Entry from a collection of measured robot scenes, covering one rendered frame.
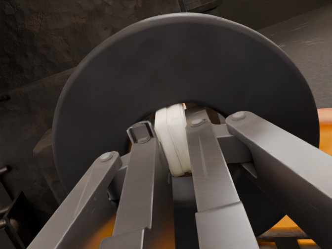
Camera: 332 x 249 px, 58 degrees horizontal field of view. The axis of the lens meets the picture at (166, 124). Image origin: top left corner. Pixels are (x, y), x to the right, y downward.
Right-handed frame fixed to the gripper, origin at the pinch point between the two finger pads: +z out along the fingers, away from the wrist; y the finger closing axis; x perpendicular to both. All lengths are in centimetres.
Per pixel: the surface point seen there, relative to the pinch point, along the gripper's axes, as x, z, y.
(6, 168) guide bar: -9.2, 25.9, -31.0
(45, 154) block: -6.4, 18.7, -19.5
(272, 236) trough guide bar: -17.4, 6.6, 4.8
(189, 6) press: -14, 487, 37
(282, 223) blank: -17.5, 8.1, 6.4
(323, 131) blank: -7.2, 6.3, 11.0
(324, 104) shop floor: -93, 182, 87
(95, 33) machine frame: 5.4, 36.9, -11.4
